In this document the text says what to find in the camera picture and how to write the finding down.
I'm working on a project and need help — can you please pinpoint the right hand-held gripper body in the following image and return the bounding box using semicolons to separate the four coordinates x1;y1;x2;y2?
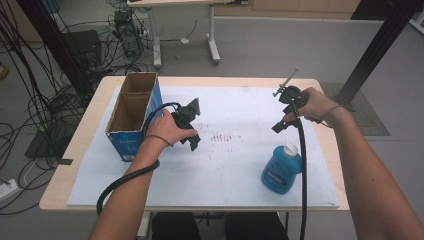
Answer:
272;67;310;115

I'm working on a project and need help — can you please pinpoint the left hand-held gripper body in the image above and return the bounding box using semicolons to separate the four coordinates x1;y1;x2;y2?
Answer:
170;97;201;132

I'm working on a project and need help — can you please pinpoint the blue bottle with white cap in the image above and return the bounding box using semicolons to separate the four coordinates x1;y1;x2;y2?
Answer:
260;142;304;196

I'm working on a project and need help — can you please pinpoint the blue cardboard box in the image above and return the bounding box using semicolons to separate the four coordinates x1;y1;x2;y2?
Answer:
105;71;164;163

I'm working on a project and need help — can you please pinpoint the person's right hand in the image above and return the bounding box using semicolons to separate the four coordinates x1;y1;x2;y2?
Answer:
282;86;345;126

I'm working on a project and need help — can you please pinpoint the person's left hand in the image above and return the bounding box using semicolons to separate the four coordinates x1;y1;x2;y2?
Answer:
144;108;199;148

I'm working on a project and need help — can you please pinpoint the black wrist band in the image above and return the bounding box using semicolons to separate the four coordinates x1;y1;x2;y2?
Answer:
319;105;344;129
145;134;174;148

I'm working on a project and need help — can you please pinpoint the white table mat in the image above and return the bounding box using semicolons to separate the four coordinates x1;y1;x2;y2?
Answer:
66;85;341;209

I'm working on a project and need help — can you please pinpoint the grey grid floor mat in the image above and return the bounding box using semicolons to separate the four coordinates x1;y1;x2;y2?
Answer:
319;82;390;137

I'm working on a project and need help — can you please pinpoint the white desk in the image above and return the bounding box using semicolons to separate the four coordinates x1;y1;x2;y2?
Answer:
126;0;249;69

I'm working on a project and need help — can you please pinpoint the person's left leg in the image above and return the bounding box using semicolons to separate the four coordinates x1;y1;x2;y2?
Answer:
151;211;203;240

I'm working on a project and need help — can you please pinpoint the person's leg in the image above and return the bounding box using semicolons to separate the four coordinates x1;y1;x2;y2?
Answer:
224;211;289;240
151;211;203;240

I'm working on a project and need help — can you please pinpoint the person's right leg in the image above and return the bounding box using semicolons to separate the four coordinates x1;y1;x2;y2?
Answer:
224;211;289;240

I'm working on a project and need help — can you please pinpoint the black square case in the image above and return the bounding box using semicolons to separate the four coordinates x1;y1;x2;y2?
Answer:
63;29;103;68

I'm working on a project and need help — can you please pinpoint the white power strip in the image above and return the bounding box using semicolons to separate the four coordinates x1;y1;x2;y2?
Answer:
0;178;19;203

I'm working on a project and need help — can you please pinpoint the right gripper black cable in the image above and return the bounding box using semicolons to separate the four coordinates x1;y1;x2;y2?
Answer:
289;99;309;240

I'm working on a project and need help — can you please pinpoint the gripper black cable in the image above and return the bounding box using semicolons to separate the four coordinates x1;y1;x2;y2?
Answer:
289;99;309;240
95;101;183;216

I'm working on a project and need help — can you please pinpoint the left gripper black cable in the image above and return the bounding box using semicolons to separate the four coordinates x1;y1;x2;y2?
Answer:
95;101;183;216

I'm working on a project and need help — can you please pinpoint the black metal frame post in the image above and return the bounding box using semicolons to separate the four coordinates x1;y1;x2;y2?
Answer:
16;0;94;98
333;0;424;111

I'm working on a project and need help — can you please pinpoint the black floor base plate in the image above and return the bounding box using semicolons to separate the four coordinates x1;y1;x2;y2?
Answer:
24;126;79;159

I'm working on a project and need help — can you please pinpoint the tangle of black floor cables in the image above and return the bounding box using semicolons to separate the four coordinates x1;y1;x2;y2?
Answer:
0;0;158;216

